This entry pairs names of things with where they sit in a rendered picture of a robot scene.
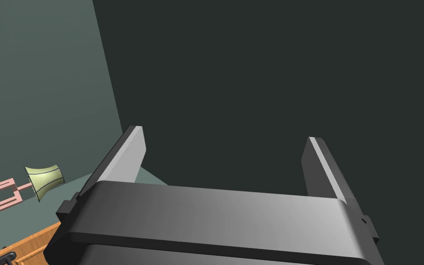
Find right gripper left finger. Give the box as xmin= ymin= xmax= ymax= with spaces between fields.
xmin=79 ymin=125 xmax=147 ymax=196

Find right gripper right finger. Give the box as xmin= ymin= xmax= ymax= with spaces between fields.
xmin=301 ymin=136 xmax=356 ymax=202

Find wooden cabinet with dark handle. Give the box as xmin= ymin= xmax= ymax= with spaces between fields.
xmin=0 ymin=222 xmax=63 ymax=265

